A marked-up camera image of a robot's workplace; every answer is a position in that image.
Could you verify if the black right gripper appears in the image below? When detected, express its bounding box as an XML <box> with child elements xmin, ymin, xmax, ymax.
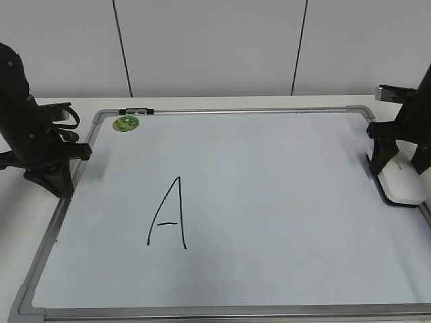
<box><xmin>366</xmin><ymin>110</ymin><xmax>431</xmax><ymax>176</ymax></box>

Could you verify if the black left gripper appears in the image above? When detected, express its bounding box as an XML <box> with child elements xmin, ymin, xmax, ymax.
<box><xmin>1</xmin><ymin>129</ymin><xmax>92</xmax><ymax>198</ymax></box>

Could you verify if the white whiteboard eraser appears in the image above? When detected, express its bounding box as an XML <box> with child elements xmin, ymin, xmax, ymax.
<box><xmin>371</xmin><ymin>151</ymin><xmax>428</xmax><ymax>207</ymax></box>

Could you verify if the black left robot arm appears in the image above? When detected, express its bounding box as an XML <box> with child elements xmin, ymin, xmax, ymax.
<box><xmin>1</xmin><ymin>44</ymin><xmax>92</xmax><ymax>198</ymax></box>

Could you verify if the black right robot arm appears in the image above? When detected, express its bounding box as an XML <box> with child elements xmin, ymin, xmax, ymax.
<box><xmin>366</xmin><ymin>70</ymin><xmax>430</xmax><ymax>176</ymax></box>

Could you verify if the green round magnet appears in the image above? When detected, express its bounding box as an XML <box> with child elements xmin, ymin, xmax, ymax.
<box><xmin>112</xmin><ymin>116</ymin><xmax>139</xmax><ymax>132</ymax></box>

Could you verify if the black marker pen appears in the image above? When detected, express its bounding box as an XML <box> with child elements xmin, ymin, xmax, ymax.
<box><xmin>118</xmin><ymin>108</ymin><xmax>154</xmax><ymax>115</ymax></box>

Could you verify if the aluminium framed whiteboard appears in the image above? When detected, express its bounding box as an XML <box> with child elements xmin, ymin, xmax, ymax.
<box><xmin>9</xmin><ymin>106</ymin><xmax>430</xmax><ymax>322</ymax></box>

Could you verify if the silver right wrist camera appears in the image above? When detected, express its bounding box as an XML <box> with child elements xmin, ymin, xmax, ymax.
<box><xmin>374</xmin><ymin>84</ymin><xmax>416</xmax><ymax>104</ymax></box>

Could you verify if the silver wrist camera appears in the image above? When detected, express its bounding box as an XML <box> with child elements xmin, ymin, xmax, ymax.
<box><xmin>374</xmin><ymin>84</ymin><xmax>416</xmax><ymax>104</ymax></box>
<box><xmin>39</xmin><ymin>102</ymin><xmax>71</xmax><ymax>122</ymax></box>

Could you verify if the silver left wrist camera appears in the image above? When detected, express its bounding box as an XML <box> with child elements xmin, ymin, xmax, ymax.
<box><xmin>39</xmin><ymin>102</ymin><xmax>71</xmax><ymax>122</ymax></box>

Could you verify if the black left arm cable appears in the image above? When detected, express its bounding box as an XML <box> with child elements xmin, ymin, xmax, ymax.
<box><xmin>33</xmin><ymin>102</ymin><xmax>81</xmax><ymax>144</ymax></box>

